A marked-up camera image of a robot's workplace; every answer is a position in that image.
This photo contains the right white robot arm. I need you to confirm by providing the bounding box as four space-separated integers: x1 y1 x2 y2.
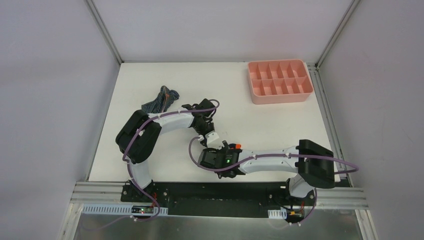
195 139 336 205

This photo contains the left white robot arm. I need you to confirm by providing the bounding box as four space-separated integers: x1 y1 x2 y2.
115 98 220 203

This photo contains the striped blue underwear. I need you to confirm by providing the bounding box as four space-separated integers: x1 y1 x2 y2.
140 85 180 114

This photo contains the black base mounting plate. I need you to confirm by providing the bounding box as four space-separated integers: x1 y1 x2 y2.
120 181 315 218

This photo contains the pink divided organizer tray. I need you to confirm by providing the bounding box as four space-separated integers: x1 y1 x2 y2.
247 59 314 105

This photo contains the right white cable duct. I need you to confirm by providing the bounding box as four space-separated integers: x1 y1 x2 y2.
267 208 288 220

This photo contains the white cable duct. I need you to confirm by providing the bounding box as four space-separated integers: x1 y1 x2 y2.
81 203 168 217
267 208 288 220

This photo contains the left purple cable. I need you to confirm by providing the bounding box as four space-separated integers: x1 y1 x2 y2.
122 99 221 222

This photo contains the left white cable duct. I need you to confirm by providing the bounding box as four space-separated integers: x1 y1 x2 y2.
81 203 168 217

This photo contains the aluminium frame rail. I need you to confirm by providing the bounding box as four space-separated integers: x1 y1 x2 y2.
71 181 369 210

